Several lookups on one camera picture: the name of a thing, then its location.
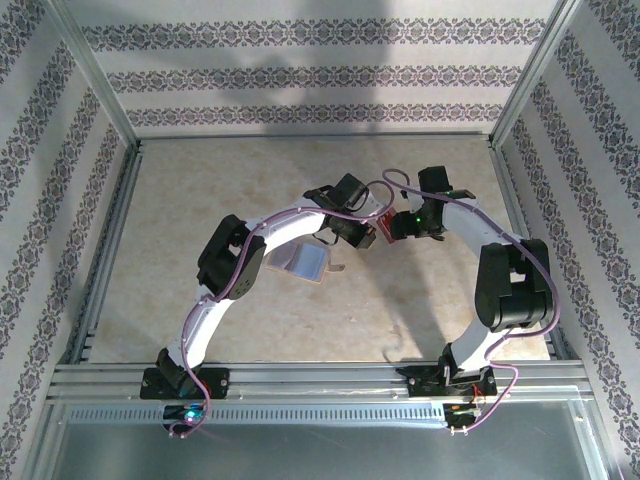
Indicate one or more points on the red credit card stack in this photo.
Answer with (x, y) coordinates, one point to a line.
(386, 225)

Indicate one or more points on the beige card holder clear sleeves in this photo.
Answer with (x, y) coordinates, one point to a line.
(310, 260)

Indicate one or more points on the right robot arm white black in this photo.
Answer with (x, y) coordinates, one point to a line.
(470, 225)

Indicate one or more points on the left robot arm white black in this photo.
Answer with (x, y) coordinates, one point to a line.
(292, 227)

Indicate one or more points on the small controller circuit board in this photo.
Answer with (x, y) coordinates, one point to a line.
(187, 414)
(462, 412)

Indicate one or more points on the grey metal sheet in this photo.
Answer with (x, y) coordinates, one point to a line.
(310, 452)

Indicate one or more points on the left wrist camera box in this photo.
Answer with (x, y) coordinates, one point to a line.
(376, 204)

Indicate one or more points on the aluminium side rail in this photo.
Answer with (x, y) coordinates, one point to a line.
(117, 225)
(520, 200)

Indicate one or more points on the aluminium rail along wall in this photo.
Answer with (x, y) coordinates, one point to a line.
(310, 137)

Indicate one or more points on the long aluminium mounting rail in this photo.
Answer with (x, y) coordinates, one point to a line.
(320, 380)

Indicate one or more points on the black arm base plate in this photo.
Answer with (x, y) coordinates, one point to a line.
(420, 382)
(217, 382)

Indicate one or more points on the aluminium corner post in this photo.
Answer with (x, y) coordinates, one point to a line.
(90, 65)
(537, 65)

